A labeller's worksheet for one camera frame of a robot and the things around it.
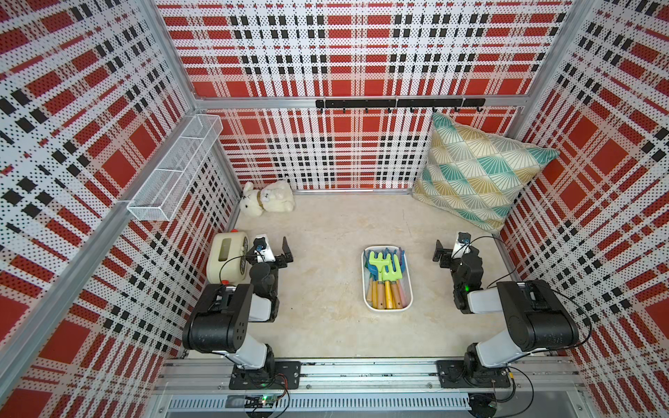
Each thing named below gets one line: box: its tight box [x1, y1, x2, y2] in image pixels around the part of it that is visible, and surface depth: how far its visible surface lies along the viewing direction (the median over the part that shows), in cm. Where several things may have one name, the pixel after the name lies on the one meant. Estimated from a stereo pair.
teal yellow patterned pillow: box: [412, 113, 561, 236], surface depth 92 cm
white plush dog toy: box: [239, 180, 296, 217], surface depth 111 cm
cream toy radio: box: [205, 229, 250, 287], surface depth 92 cm
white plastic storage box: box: [361, 245, 414, 313], surface depth 86 cm
